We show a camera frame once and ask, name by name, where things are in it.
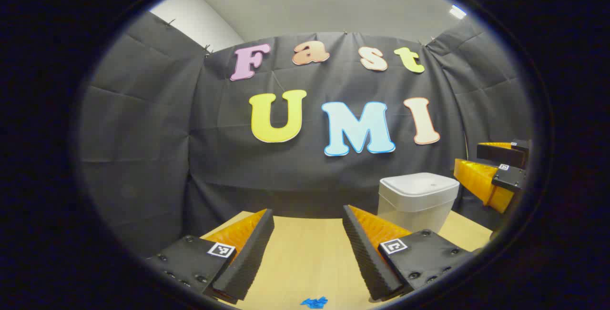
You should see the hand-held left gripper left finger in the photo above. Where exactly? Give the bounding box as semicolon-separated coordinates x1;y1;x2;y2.
143;209;275;306

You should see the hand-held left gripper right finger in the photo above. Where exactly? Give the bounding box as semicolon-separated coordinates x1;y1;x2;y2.
342;205;477;301

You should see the white desktop garbage bin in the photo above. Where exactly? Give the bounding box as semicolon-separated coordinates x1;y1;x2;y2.
377;172;460;233

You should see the blue paper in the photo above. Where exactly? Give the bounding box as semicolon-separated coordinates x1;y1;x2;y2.
300;296;328;310

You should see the wooden desktop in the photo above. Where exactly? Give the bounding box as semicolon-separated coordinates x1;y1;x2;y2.
200;211;494;310

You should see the black backdrop cloth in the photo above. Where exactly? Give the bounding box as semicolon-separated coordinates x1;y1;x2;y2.
79;11;533;258

